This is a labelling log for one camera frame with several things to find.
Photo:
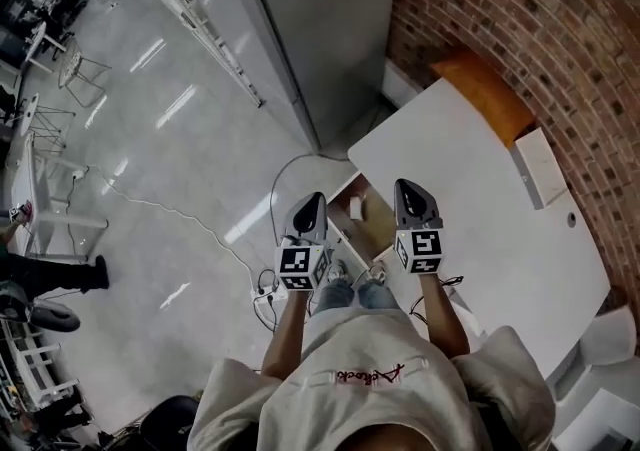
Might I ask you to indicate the white shelf rack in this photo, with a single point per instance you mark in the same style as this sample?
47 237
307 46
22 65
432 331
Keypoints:
200 24

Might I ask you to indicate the white desk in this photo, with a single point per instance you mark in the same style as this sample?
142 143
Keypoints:
490 239

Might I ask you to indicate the white square table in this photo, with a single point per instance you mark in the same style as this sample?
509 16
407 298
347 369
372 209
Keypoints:
22 199

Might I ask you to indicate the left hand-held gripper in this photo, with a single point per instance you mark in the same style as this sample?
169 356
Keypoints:
300 264

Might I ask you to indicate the person's left forearm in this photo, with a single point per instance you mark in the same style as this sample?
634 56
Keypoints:
287 339

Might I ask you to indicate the person's blue jeans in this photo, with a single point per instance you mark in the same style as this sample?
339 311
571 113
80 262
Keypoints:
335 296

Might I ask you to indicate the orange cushion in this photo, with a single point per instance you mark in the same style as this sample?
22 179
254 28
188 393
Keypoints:
485 94

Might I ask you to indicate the small white rectangular block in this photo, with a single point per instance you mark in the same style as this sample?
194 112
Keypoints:
356 208

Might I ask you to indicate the person's white shoe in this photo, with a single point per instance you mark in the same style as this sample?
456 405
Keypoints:
337 270
377 271

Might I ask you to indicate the tall grey cabinet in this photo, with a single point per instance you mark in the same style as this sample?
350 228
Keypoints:
325 29

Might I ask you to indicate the grey shell chair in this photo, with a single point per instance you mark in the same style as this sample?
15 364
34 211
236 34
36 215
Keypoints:
50 316

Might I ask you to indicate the person's right forearm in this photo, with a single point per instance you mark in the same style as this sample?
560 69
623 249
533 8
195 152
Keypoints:
445 319

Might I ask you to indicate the wooden drawer with white front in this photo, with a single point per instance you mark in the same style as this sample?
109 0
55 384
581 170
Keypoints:
375 229

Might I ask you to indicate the white power strip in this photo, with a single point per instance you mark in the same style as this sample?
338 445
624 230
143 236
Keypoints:
265 301

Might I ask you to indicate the person's beige t-shirt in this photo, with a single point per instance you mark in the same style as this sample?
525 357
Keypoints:
370 399

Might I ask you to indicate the person's right white shoe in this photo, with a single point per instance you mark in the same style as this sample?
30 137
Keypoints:
377 271

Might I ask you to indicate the person's left white shoe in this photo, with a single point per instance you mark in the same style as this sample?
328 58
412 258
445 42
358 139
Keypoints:
337 270

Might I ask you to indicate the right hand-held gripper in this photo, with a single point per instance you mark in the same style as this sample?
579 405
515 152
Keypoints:
422 249

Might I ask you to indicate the white slatted chair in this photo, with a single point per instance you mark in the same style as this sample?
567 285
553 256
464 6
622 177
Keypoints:
45 379

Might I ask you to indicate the white office chair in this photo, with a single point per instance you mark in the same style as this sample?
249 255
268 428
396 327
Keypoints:
605 339

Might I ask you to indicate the black round stool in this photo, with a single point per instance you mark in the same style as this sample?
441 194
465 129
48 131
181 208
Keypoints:
170 424

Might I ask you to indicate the white rectangular box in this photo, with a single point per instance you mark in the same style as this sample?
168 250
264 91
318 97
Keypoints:
540 169

